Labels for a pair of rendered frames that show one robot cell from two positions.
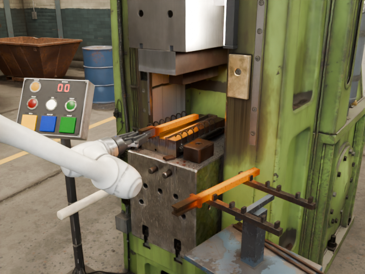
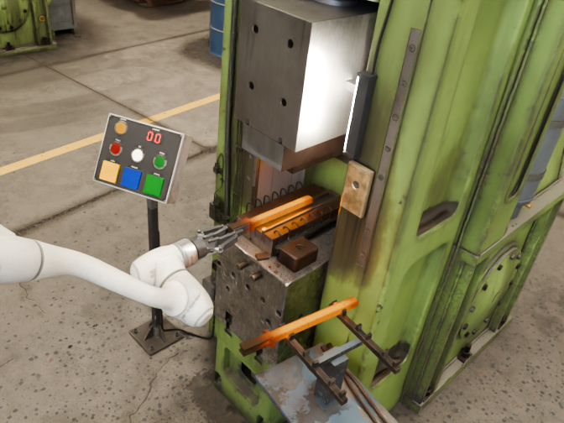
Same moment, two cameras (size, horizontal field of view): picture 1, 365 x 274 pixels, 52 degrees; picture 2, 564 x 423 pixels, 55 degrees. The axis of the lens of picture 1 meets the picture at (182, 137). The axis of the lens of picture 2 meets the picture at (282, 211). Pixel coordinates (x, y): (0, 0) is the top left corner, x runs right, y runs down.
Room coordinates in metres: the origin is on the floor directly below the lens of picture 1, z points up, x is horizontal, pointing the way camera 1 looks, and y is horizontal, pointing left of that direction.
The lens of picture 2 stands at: (-0.04, -0.16, 2.16)
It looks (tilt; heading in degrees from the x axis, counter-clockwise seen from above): 34 degrees down; 6
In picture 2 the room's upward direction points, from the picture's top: 7 degrees clockwise
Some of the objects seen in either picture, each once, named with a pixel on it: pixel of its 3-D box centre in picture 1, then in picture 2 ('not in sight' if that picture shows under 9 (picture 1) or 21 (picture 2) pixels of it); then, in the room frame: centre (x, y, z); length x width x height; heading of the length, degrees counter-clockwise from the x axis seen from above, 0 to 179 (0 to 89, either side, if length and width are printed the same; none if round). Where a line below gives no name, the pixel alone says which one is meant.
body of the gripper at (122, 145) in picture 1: (120, 144); (202, 245); (1.33, 0.24, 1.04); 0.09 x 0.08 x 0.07; 144
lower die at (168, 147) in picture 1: (185, 131); (294, 215); (1.72, -0.02, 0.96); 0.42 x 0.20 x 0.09; 144
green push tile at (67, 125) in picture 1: (68, 125); (154, 185); (1.67, 0.54, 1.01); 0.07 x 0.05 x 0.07; 79
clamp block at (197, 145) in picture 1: (199, 150); (299, 254); (1.50, -0.07, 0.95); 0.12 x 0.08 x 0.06; 144
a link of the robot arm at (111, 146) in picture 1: (106, 149); (184, 253); (1.28, 0.28, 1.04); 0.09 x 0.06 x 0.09; 54
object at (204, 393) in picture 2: not in sight; (230, 402); (1.52, 0.14, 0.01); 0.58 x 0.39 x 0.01; 54
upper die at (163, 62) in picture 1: (186, 56); (305, 132); (1.72, -0.02, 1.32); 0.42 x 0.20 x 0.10; 144
